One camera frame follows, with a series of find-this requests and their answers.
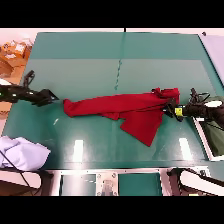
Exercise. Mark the pale lilac garment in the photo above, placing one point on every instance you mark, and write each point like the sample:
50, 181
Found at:
215, 55

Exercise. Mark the cardboard boxes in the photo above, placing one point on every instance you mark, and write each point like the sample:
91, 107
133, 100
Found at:
15, 56

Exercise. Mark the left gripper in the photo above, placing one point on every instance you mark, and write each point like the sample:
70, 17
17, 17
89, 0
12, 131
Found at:
46, 96

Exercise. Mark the silver frame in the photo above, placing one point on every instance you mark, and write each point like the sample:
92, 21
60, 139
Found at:
106, 182

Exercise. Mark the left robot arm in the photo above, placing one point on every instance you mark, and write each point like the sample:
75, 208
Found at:
16, 93

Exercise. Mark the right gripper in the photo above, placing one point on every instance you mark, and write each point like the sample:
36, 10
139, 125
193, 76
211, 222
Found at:
175, 111

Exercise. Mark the red shirt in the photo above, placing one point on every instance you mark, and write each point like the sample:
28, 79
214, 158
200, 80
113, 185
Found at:
133, 108

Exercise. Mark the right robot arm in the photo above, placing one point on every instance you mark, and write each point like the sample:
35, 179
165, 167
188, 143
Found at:
208, 111

